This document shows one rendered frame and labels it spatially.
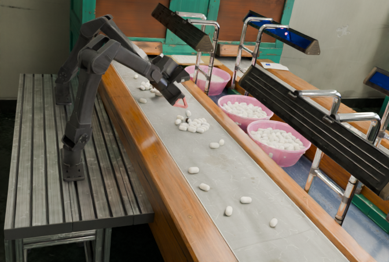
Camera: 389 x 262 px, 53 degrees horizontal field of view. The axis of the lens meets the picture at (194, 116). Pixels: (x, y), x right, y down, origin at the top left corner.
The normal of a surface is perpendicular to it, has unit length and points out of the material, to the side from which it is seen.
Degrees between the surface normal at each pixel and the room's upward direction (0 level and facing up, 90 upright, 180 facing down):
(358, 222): 0
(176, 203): 0
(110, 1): 90
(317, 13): 89
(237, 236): 0
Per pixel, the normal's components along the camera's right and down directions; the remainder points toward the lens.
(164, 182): 0.14, -0.90
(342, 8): 0.33, 0.45
